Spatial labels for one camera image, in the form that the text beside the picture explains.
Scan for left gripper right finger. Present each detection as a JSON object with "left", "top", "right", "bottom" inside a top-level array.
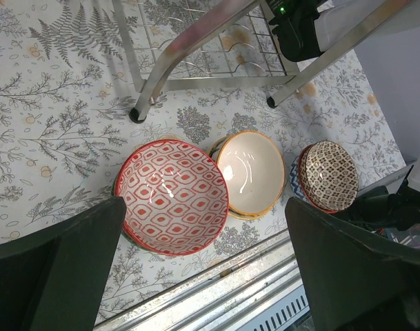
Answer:
[{"left": 285, "top": 197, "right": 420, "bottom": 330}]

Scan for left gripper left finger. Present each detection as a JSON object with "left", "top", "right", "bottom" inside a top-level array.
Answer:
[{"left": 0, "top": 197, "right": 126, "bottom": 330}]

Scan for brown patterned bowl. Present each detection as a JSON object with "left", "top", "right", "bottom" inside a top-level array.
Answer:
[{"left": 297, "top": 141, "right": 359, "bottom": 214}]

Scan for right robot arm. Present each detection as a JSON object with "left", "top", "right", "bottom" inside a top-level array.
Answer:
[{"left": 266, "top": 1, "right": 420, "bottom": 230}]

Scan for stainless steel dish rack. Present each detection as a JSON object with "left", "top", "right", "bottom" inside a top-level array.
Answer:
[{"left": 112, "top": 1, "right": 412, "bottom": 123}]

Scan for orange red patterned bowl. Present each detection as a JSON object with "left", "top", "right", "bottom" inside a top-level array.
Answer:
[{"left": 289, "top": 157, "right": 306, "bottom": 201}]

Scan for cream bowl orange rim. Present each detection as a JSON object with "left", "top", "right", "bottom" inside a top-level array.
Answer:
[{"left": 208, "top": 131, "right": 286, "bottom": 220}]

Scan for aluminium rail frame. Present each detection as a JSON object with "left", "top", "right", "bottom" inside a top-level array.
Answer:
[{"left": 95, "top": 230, "right": 310, "bottom": 330}]

